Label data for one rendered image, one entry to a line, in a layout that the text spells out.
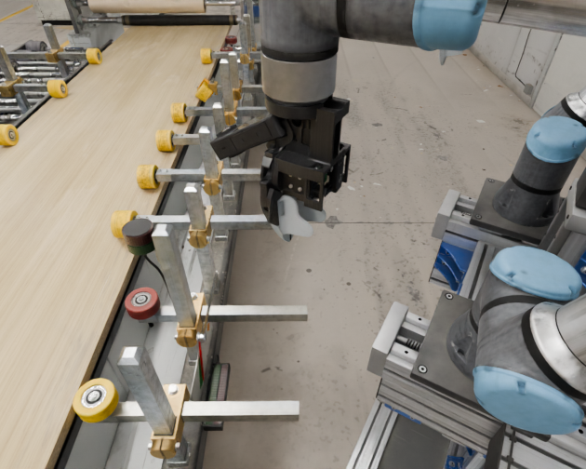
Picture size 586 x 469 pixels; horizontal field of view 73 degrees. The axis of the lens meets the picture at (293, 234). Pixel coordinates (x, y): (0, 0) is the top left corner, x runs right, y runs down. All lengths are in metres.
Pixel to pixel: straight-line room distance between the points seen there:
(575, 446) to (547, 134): 0.63
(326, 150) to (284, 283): 1.85
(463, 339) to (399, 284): 1.57
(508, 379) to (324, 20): 0.43
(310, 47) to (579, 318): 0.40
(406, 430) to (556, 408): 1.11
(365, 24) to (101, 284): 0.95
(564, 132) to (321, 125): 0.76
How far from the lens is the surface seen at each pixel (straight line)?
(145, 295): 1.08
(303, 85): 0.40
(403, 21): 0.36
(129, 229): 0.84
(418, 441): 1.64
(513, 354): 0.57
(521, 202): 1.13
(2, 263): 1.35
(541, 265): 0.68
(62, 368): 1.03
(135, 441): 1.21
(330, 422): 1.84
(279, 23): 0.39
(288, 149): 0.46
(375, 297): 2.23
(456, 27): 0.36
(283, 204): 0.50
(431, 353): 0.80
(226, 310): 1.05
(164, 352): 1.31
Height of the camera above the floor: 1.68
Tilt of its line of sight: 41 degrees down
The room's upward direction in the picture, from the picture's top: straight up
